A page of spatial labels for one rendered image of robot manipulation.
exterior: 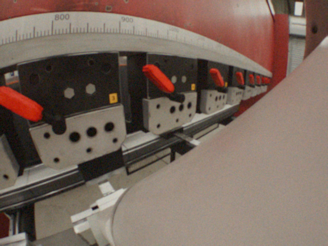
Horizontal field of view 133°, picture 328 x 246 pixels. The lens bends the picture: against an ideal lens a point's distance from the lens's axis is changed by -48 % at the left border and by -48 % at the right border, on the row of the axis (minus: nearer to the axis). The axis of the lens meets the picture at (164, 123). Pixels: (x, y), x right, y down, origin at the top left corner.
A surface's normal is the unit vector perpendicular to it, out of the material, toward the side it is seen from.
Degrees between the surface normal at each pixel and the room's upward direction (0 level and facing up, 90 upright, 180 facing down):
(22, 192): 90
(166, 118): 90
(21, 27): 90
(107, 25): 90
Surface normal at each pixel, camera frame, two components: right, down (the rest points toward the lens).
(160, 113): 0.66, 0.29
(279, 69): -0.76, 0.25
